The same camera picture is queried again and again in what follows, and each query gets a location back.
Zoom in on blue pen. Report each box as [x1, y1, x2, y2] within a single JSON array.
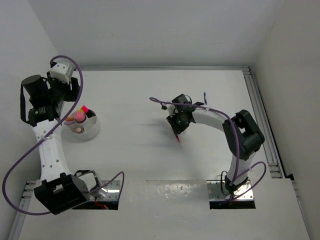
[[203, 92, 208, 105]]

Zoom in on pink black highlighter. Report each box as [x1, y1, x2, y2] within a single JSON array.
[[81, 105, 95, 118]]

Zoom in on pink white stapler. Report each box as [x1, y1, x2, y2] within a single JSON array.
[[73, 127, 84, 134]]

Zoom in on purple clear highlighter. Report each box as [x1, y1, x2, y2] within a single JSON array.
[[64, 121, 75, 126]]

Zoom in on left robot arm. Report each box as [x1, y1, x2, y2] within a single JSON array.
[[20, 74, 100, 215]]

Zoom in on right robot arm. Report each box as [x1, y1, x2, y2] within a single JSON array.
[[166, 94, 265, 194]]

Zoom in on pink cap in container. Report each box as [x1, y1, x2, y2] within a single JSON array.
[[73, 111, 86, 124]]

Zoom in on white round divided container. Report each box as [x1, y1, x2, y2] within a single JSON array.
[[65, 109, 101, 141]]

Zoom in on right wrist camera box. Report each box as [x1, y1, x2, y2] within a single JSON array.
[[165, 101, 179, 117]]

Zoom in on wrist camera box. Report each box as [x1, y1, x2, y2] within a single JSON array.
[[49, 63, 74, 85], [165, 101, 179, 117]]

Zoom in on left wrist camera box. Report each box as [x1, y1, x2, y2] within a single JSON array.
[[49, 63, 74, 85]]

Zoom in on black cable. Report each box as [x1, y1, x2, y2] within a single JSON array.
[[221, 171, 230, 198]]

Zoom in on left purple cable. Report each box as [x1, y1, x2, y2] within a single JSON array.
[[1, 55, 125, 216]]

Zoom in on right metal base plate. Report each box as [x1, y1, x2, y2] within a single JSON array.
[[207, 180, 256, 210]]

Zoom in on metal base plate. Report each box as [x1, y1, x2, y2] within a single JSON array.
[[207, 180, 256, 210], [73, 180, 121, 211]]

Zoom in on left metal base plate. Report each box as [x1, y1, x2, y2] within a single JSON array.
[[73, 180, 121, 211]]

